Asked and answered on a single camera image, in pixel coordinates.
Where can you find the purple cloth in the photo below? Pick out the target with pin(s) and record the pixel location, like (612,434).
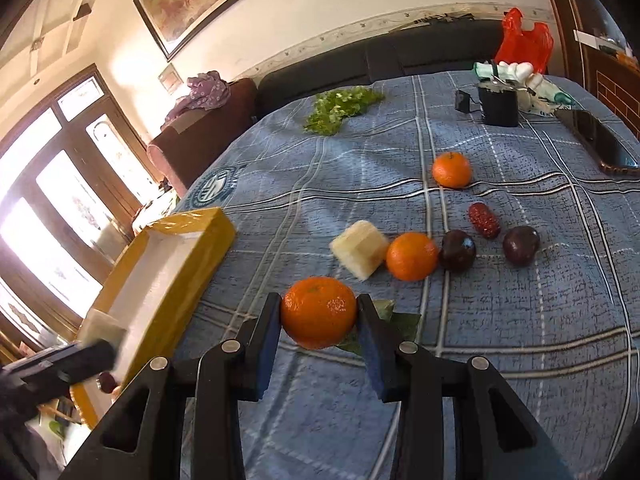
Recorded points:
(202,92)

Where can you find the black sofa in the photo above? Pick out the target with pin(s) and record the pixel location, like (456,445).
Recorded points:
(350,60)

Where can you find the orange mandarin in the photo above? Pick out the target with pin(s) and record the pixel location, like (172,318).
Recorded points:
(451,170)
(317,315)
(411,256)

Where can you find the red date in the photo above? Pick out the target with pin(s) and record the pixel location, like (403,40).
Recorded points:
(484,220)

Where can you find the small black adapter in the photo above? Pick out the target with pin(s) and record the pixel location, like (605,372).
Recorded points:
(463,101)

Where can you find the yellow cardboard tray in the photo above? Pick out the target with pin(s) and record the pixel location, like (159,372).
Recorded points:
(200,242)

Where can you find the black box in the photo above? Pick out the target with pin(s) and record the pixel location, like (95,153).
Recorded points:
(498,107)

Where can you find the green leaf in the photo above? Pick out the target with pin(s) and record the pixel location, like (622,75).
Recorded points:
(405,325)

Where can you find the red plastic bag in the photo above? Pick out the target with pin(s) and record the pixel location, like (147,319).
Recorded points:
(522,42)

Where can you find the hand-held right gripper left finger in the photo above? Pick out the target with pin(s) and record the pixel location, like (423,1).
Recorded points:
(267,345)

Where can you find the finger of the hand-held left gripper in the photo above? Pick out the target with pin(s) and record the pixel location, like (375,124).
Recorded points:
(75,362)

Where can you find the wooden glass door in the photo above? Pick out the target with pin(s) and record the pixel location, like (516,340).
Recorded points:
(60,185)

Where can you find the wall panel box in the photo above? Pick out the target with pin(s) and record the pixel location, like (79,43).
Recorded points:
(170,77)

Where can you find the dark purple plum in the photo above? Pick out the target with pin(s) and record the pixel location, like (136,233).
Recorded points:
(456,251)
(521,246)
(106,382)

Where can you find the green lettuce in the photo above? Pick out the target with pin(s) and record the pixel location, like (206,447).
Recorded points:
(340,107)

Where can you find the grey metal container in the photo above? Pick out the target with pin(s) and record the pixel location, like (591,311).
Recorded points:
(111,241)

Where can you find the blue checked tablecloth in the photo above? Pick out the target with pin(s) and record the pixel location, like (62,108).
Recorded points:
(500,335)

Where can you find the wooden cabinet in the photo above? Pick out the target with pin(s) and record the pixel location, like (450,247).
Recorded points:
(605,85)

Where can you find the brown armchair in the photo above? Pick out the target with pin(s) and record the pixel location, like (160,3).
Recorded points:
(200,140)

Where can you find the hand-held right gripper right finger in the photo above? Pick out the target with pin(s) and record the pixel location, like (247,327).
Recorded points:
(374,360)

